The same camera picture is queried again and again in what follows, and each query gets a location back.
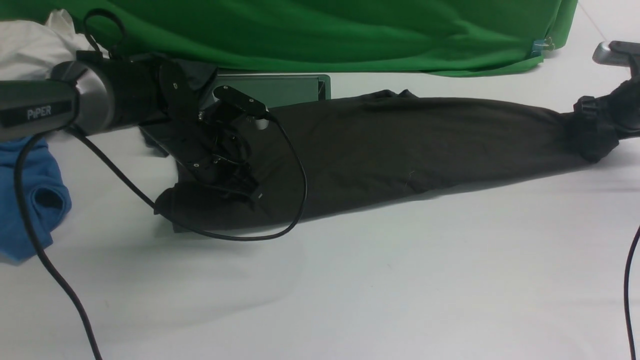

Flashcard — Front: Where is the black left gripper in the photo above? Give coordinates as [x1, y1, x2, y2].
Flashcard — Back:
[160, 60, 265, 203]

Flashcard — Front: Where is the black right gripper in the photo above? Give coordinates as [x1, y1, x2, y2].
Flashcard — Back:
[573, 77, 640, 163]

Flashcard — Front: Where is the gray long-sleeved shirt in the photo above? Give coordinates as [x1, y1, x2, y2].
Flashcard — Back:
[155, 89, 594, 231]

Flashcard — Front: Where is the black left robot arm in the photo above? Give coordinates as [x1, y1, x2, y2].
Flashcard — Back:
[0, 51, 266, 202]

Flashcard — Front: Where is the blue binder clip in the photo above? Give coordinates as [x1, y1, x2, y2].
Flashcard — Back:
[530, 37, 556, 58]

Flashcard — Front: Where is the green flat tray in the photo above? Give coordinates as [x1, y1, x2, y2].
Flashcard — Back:
[202, 73, 331, 109]

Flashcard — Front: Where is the dark teal crumpled garment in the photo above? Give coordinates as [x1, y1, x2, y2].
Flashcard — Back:
[138, 54, 218, 166]

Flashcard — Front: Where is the green backdrop cloth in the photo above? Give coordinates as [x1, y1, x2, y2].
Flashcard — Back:
[1, 0, 578, 78]

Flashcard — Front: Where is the blue crumpled garment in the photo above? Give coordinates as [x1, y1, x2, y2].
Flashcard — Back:
[0, 137, 73, 264]

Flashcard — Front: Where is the white crumpled garment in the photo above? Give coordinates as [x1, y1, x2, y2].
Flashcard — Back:
[0, 9, 94, 81]

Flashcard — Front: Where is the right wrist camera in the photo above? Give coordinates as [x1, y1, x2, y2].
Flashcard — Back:
[592, 40, 640, 78]

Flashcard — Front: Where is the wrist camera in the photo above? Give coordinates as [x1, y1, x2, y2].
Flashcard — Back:
[592, 40, 640, 78]
[200, 85, 272, 131]

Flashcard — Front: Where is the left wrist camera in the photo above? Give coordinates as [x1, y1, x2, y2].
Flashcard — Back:
[200, 85, 272, 131]

